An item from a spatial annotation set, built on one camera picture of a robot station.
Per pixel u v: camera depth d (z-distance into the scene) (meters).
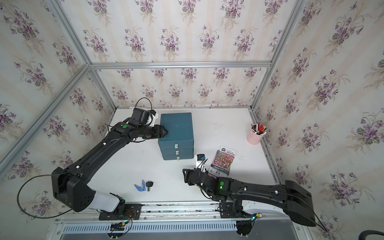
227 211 0.73
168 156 0.88
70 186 0.39
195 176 0.57
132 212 0.73
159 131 0.69
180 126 0.80
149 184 0.80
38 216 0.39
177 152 0.82
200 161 0.67
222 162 0.90
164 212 0.75
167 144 0.77
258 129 0.96
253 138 0.94
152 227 0.76
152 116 0.65
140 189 0.80
